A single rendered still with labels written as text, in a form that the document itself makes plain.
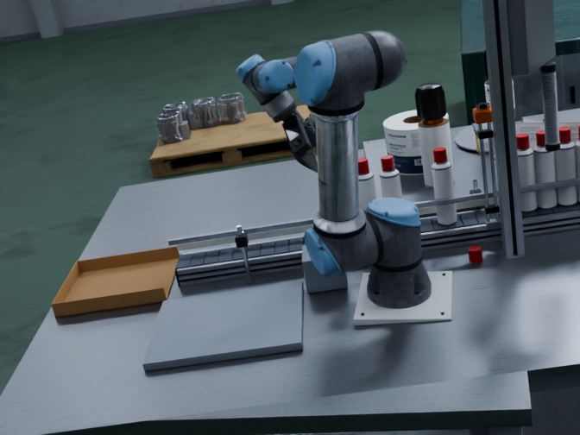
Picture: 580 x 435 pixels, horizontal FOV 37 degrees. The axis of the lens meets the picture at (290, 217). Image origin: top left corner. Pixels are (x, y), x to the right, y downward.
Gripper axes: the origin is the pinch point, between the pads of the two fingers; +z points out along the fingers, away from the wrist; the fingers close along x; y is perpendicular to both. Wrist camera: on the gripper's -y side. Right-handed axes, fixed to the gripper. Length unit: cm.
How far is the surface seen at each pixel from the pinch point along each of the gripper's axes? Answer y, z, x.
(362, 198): -1.3, 10.5, -3.3
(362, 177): -1.0, 5.5, -6.5
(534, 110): 250, 109, -53
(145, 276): 1, -4, 59
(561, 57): 248, 91, -79
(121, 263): 10, -9, 67
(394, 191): -1.9, 13.2, -11.3
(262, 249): -1.5, 7.0, 26.8
